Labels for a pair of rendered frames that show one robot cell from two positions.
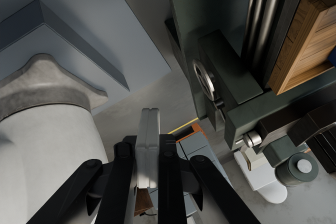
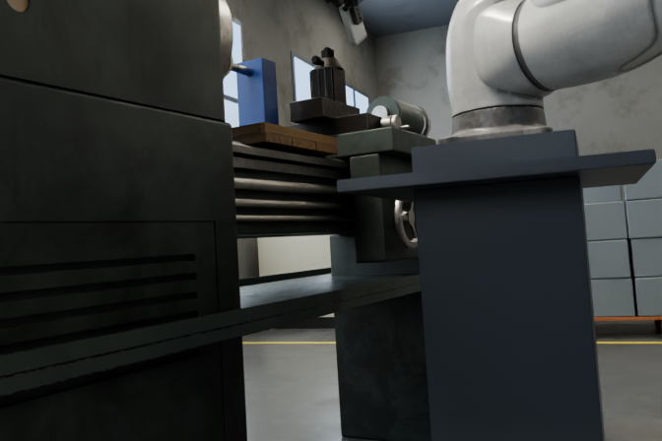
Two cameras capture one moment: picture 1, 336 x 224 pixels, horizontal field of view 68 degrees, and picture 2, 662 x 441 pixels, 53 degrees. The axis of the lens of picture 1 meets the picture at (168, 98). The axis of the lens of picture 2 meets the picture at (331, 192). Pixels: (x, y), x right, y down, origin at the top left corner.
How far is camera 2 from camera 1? 1.00 m
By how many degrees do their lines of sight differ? 41
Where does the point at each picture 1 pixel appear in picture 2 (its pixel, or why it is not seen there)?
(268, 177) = not seen: hidden behind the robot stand
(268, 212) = not seen: hidden behind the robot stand
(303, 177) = (388, 101)
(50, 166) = (458, 56)
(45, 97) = (460, 120)
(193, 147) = (606, 286)
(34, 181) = (468, 46)
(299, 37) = (285, 132)
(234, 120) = (389, 137)
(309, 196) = not seen: hidden behind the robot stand
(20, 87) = (473, 130)
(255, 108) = (364, 142)
